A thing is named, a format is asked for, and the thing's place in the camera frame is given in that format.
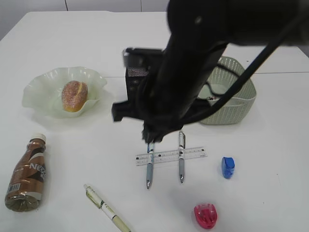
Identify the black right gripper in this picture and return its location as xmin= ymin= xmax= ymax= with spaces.
xmin=112 ymin=72 xmax=212 ymax=143

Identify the brown coffee drink bottle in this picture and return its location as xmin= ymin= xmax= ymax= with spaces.
xmin=5 ymin=133 xmax=46 ymax=212

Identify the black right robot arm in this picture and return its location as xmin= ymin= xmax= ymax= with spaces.
xmin=112 ymin=0 xmax=309 ymax=143

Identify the grey black click pen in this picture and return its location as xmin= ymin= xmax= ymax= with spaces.
xmin=179 ymin=130 xmax=185 ymax=183

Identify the blue grey click pen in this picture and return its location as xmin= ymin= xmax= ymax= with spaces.
xmin=146 ymin=142 xmax=155 ymax=189

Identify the black mesh pen holder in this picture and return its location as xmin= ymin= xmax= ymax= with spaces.
xmin=125 ymin=68 xmax=149 ymax=101

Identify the blue pencil sharpener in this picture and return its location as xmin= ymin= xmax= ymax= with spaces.
xmin=221 ymin=157 xmax=235 ymax=179

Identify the white green pen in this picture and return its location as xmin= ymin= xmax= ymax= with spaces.
xmin=84 ymin=184 xmax=131 ymax=232

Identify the sugared bread bun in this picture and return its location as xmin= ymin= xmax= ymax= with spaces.
xmin=61 ymin=80 xmax=88 ymax=113

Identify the red pencil sharpener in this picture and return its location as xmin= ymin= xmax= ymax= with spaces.
xmin=194 ymin=203 xmax=218 ymax=229

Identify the light green woven basket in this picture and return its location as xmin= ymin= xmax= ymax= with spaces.
xmin=201 ymin=57 xmax=256 ymax=125

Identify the green ruffled glass plate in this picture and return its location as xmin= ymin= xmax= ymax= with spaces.
xmin=22 ymin=67 xmax=107 ymax=118

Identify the clear plastic ruler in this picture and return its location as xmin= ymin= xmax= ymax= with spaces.
xmin=135 ymin=147 xmax=208 ymax=166

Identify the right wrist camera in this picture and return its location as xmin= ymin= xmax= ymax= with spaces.
xmin=123 ymin=47 xmax=164 ymax=69

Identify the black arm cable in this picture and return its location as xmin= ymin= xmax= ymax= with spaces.
xmin=183 ymin=14 xmax=309 ymax=124

